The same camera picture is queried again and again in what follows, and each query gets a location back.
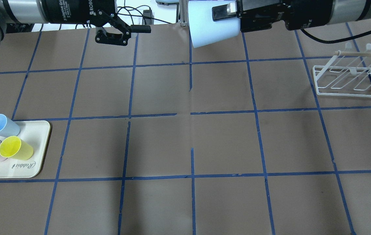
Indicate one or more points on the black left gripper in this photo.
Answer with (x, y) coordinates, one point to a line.
(69, 11)

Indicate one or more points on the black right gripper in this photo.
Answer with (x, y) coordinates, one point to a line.
(306, 15)

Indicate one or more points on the light blue plastic cup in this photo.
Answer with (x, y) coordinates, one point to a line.
(203, 29)

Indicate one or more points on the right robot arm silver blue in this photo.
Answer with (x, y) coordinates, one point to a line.
(348, 11)

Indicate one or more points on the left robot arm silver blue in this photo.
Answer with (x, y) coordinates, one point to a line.
(22, 12)

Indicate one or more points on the blue plastic cup on tray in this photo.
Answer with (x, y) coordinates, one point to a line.
(8, 127)

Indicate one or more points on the yellow plastic cup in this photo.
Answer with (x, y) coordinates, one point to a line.
(15, 148)

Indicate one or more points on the aluminium frame post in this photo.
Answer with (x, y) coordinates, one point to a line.
(183, 13)

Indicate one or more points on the white wire cup rack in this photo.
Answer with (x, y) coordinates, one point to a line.
(347, 73)

